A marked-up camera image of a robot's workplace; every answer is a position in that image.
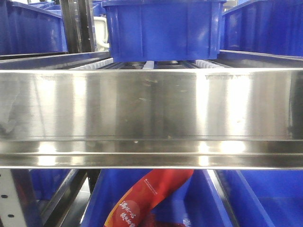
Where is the black metal shelf upright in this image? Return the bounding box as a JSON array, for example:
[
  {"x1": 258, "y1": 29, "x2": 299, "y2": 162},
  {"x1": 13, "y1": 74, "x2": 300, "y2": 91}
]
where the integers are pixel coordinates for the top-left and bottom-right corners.
[{"x1": 59, "y1": 0, "x2": 96, "y2": 53}]

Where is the white roller track centre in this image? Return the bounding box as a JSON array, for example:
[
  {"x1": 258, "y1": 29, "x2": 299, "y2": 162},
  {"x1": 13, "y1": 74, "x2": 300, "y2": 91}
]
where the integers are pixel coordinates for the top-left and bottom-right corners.
[{"x1": 142, "y1": 61, "x2": 154, "y2": 70}]

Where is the white roller track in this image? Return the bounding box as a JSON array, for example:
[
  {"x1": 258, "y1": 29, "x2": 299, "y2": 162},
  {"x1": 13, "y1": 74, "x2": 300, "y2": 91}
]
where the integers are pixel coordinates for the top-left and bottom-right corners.
[
  {"x1": 195, "y1": 60, "x2": 224, "y2": 69},
  {"x1": 71, "y1": 58, "x2": 114, "y2": 70},
  {"x1": 142, "y1": 61, "x2": 154, "y2": 70}
]

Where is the white roller track right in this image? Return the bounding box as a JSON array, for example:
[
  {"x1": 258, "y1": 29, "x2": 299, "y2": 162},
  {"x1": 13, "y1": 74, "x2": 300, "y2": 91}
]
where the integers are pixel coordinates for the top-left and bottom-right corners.
[{"x1": 195, "y1": 60, "x2": 224, "y2": 69}]

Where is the white roller track left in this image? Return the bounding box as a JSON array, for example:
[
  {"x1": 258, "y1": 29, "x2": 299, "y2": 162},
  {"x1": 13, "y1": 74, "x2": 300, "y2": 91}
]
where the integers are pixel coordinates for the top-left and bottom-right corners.
[{"x1": 71, "y1": 58, "x2": 114, "y2": 70}]

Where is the blue plastic bin upper centre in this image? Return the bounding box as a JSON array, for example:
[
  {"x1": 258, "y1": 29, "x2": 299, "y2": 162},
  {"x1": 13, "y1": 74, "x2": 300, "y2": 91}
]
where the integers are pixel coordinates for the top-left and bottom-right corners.
[{"x1": 102, "y1": 0, "x2": 225, "y2": 62}]

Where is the blue plastic bin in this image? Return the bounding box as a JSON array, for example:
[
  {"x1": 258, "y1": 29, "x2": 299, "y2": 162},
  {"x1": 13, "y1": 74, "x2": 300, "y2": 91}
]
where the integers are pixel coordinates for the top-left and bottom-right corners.
[
  {"x1": 29, "y1": 169, "x2": 70, "y2": 200},
  {"x1": 0, "y1": 0, "x2": 67, "y2": 55},
  {"x1": 81, "y1": 169, "x2": 232, "y2": 227},
  {"x1": 217, "y1": 170, "x2": 303, "y2": 227},
  {"x1": 102, "y1": 0, "x2": 225, "y2": 62},
  {"x1": 220, "y1": 0, "x2": 303, "y2": 57}
]

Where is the red printed snack bag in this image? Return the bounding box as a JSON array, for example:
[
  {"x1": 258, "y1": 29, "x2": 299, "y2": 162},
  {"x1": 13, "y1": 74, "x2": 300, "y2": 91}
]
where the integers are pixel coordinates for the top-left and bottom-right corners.
[{"x1": 104, "y1": 169, "x2": 194, "y2": 227}]

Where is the metal lane divider lower right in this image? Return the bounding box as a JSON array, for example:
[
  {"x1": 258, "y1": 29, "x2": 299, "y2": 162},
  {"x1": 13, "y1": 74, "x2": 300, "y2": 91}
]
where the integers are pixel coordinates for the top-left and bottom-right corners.
[{"x1": 207, "y1": 170, "x2": 240, "y2": 227}]

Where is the metal lane divider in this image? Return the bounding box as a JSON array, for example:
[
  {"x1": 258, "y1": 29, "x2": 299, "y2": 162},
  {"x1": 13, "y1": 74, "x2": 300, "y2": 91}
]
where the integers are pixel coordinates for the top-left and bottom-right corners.
[
  {"x1": 214, "y1": 50, "x2": 303, "y2": 68},
  {"x1": 207, "y1": 170, "x2": 240, "y2": 227},
  {"x1": 41, "y1": 169, "x2": 87, "y2": 227},
  {"x1": 0, "y1": 51, "x2": 111, "y2": 70}
]

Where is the metal lane divider upper right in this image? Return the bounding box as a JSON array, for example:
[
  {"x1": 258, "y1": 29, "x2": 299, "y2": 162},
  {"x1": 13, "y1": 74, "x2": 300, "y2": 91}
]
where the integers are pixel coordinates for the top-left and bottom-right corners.
[{"x1": 214, "y1": 50, "x2": 303, "y2": 68}]

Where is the blue plastic bin lower centre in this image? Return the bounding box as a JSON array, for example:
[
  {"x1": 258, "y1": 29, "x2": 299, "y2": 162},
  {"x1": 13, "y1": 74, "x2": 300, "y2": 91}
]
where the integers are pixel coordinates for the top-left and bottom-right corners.
[{"x1": 81, "y1": 169, "x2": 232, "y2": 227}]

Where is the white plastic container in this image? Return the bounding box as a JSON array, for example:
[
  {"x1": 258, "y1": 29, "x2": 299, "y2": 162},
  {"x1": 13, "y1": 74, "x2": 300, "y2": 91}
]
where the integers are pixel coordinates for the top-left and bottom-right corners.
[{"x1": 94, "y1": 17, "x2": 109, "y2": 51}]

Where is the metal lane divider upper left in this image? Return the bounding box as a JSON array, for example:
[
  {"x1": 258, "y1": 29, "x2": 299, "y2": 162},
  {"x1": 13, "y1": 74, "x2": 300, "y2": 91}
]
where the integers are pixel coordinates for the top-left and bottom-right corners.
[{"x1": 0, "y1": 51, "x2": 111, "y2": 70}]

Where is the blue plastic bin lower left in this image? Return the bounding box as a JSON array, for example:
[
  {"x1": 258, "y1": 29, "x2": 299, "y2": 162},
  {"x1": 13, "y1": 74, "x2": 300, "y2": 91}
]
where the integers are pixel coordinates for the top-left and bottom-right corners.
[{"x1": 29, "y1": 169, "x2": 70, "y2": 200}]

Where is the metal lane divider lower left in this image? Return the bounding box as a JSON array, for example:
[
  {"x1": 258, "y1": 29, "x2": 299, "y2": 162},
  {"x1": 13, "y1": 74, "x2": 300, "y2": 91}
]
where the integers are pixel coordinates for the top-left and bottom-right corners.
[{"x1": 41, "y1": 169, "x2": 87, "y2": 227}]

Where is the blue plastic bin lower right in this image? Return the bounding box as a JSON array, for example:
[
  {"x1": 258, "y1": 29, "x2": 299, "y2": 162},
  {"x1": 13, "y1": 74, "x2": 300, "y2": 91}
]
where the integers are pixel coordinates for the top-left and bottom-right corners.
[{"x1": 217, "y1": 170, "x2": 303, "y2": 227}]

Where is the blue plastic bin upper right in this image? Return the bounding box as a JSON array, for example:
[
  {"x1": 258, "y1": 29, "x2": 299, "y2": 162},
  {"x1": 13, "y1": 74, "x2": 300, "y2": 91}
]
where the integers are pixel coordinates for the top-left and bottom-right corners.
[{"x1": 220, "y1": 0, "x2": 303, "y2": 57}]

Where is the blue plastic bin upper left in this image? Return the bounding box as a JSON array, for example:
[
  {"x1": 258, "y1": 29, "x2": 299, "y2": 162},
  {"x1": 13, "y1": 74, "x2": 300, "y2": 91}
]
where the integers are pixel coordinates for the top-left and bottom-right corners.
[{"x1": 0, "y1": 0, "x2": 67, "y2": 55}]

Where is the stainless steel shelf front rail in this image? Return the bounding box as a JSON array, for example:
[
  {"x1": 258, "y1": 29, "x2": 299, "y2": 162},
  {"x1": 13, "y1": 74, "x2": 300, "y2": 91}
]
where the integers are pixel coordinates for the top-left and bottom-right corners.
[{"x1": 0, "y1": 68, "x2": 303, "y2": 169}]

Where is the white perforated shelf post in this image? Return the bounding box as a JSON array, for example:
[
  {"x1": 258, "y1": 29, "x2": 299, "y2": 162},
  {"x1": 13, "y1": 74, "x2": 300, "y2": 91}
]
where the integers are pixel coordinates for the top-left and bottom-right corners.
[{"x1": 0, "y1": 169, "x2": 27, "y2": 227}]

